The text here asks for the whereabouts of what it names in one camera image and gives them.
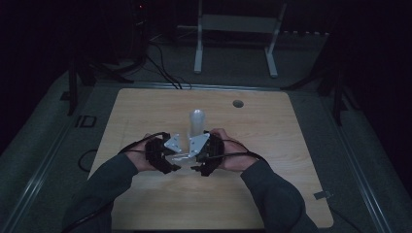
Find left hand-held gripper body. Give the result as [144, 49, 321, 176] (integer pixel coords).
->
[144, 131, 183, 175]

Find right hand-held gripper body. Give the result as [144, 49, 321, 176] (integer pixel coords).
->
[189, 132, 225, 178]

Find white translucent plastic bottle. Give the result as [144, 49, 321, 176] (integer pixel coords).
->
[171, 109, 208, 164]

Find black tripod stand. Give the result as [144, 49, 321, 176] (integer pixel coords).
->
[281, 32, 350, 127]
[66, 56, 134, 117]

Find grey tape piece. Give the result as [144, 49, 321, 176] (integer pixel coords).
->
[313, 189, 334, 201]

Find dark equipment rack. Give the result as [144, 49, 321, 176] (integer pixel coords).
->
[127, 0, 152, 64]

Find white power strip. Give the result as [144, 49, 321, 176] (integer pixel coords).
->
[281, 30, 330, 37]

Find black cable loop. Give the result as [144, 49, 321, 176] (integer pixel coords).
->
[77, 149, 99, 173]

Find person's right hand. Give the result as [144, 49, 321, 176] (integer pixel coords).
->
[209, 127, 258, 173]

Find right hand-held gripper cable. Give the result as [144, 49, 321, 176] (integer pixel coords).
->
[204, 138, 270, 164]

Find black floor cables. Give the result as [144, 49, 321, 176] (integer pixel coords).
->
[145, 42, 192, 90]

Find person's left hand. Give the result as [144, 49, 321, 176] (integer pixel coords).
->
[125, 132, 158, 173]

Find metal floor rail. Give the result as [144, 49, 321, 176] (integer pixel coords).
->
[96, 82, 281, 92]
[0, 122, 77, 233]
[319, 93, 395, 233]

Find white metal stand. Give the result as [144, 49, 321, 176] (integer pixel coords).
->
[193, 0, 288, 79]

